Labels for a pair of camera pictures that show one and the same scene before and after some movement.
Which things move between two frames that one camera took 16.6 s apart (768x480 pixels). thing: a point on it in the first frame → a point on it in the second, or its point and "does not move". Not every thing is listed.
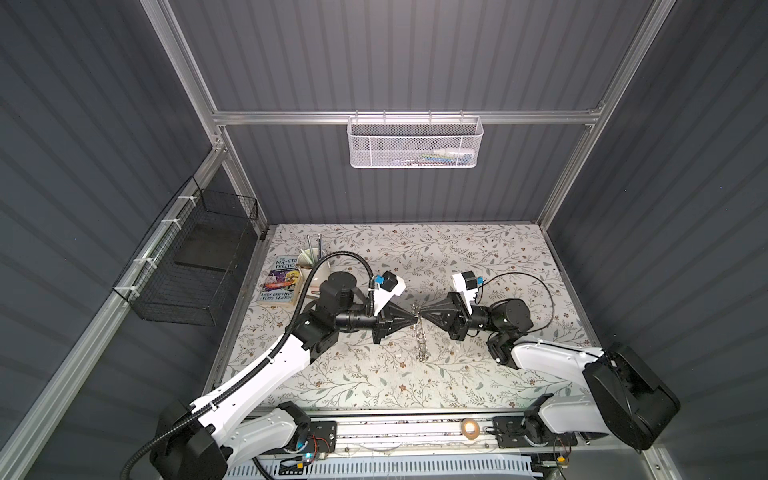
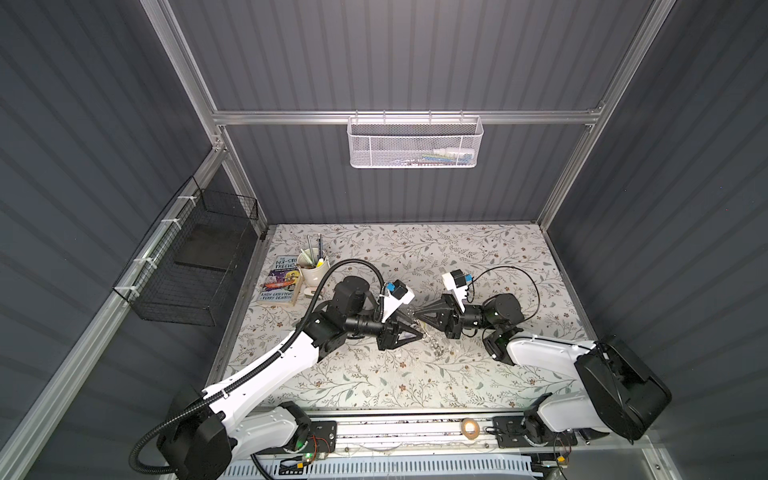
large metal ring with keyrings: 421,336 → 434,344
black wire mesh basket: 185,270 does not move
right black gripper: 454,318 does not move
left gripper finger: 404,324 → 397,343
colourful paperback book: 282,281 does not move
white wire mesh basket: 414,142 does not move
